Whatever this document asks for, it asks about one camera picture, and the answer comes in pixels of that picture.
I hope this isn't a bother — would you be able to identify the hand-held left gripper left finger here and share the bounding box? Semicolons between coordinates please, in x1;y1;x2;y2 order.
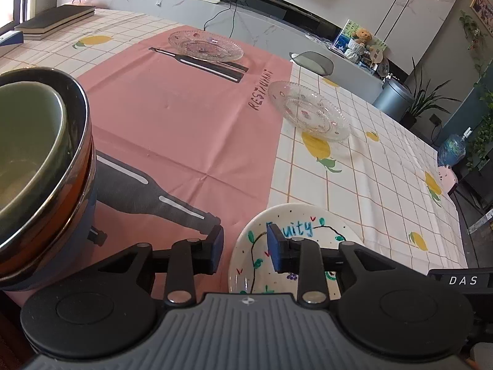
98;224;225;304

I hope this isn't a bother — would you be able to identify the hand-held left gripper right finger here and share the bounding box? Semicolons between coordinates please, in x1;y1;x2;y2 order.
267;224;425;304

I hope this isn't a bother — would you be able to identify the white fruit-print plate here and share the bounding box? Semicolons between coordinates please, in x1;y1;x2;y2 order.
228;203;365;299

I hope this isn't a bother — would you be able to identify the blue steel bowl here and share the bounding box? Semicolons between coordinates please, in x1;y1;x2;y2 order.
0;177;99;292

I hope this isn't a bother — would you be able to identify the clear glass plate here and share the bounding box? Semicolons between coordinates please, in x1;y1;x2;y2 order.
168;30;244;62
268;81;351;142

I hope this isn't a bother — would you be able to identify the orange steel bowl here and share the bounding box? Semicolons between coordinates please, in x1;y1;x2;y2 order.
0;67;97;278

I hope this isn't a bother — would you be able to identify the green ceramic bowl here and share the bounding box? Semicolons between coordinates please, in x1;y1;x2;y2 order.
0;81;69;224

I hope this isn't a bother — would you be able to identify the pink bottle-print placemat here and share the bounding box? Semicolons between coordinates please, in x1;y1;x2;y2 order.
0;25;293;306

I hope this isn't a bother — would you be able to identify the blue water jug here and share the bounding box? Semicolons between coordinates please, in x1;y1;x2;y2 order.
437;127;472;166

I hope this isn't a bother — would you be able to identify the large leafy plant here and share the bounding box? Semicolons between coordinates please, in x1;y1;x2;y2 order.
466;81;493;170

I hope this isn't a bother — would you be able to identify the white stool with grey seat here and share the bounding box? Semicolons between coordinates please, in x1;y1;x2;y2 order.
290;51;334;76

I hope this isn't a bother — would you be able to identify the grey metal trash can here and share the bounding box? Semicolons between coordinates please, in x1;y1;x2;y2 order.
373;81;414;120

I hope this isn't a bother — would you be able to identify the potted long-leaf plant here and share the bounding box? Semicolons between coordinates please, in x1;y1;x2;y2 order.
401;58;463;130

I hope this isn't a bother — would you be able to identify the teddy bear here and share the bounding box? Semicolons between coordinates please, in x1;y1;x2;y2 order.
344;28;373;61

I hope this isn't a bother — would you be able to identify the blue picture board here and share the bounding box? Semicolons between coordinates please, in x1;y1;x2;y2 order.
334;19;387;52

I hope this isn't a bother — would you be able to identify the hanging vine plant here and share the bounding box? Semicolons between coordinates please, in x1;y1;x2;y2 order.
458;10;488;52

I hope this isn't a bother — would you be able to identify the thin grey book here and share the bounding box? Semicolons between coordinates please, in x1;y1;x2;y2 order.
13;13;95;41

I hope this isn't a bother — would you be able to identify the white and blue box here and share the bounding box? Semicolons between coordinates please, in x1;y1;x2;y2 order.
0;31;24;47

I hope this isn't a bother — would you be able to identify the black cable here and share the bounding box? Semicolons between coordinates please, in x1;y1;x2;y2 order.
202;2;237;41

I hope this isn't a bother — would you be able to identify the framed wall picture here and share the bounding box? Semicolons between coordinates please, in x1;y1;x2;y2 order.
470;0;493;33

